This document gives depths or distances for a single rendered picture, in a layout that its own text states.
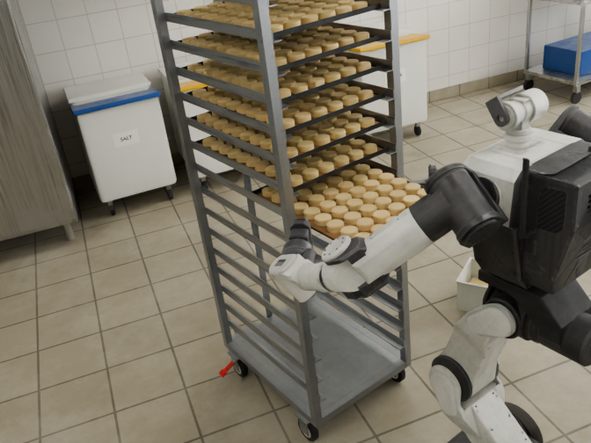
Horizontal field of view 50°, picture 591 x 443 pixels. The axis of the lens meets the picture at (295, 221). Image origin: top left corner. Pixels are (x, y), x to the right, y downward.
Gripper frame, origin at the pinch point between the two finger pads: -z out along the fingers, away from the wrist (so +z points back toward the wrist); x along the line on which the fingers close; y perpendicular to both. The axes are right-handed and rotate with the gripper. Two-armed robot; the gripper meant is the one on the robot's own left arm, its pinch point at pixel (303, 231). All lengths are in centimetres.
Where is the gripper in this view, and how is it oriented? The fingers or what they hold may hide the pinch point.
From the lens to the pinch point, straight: 183.2
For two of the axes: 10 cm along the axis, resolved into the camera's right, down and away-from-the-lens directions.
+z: -1.4, 4.9, -8.6
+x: -1.1, -8.7, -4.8
